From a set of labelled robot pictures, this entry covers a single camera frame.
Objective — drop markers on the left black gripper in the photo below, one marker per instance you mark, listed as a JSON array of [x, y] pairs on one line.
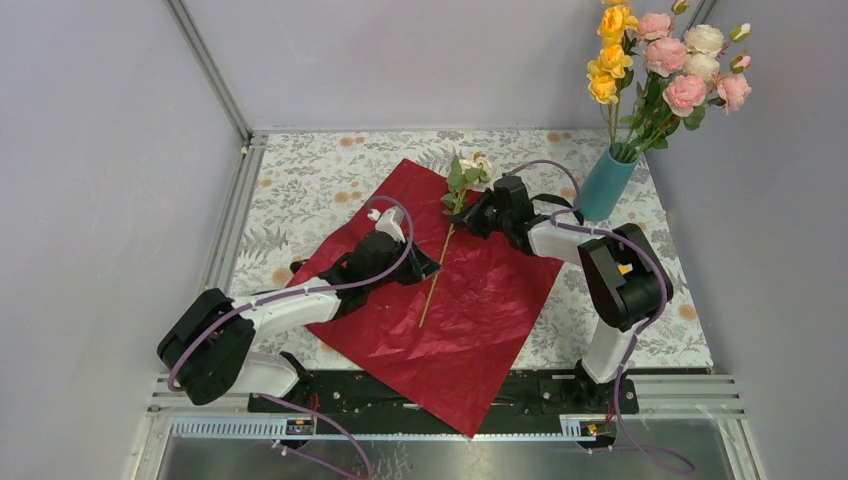
[[420, 266]]

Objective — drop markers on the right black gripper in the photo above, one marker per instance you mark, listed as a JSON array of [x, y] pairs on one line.
[[471, 217]]

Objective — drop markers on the black gold-lettered ribbon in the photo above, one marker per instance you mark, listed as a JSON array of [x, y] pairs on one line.
[[560, 201]]

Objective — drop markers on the red and brown wrapping paper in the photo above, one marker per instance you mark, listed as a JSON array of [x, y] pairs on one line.
[[447, 344]]

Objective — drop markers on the yellow rose stem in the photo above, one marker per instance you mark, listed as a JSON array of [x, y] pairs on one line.
[[612, 69]]

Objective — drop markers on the pink rose stem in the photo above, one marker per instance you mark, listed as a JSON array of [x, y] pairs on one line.
[[656, 53], [726, 91]]

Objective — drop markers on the cream rose stem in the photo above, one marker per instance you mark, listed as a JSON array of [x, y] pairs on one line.
[[706, 45]]

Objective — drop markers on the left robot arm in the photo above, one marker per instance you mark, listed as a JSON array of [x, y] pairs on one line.
[[209, 351]]

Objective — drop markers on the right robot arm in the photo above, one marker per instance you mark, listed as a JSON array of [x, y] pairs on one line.
[[626, 282]]

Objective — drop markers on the teal cylindrical vase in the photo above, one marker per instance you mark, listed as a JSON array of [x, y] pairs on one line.
[[604, 186]]

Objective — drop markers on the floral patterned table mat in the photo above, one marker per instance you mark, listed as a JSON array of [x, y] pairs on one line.
[[298, 172]]

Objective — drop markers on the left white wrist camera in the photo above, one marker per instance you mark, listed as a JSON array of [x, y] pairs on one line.
[[389, 222]]

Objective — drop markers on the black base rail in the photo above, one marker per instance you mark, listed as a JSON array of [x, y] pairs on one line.
[[528, 402]]

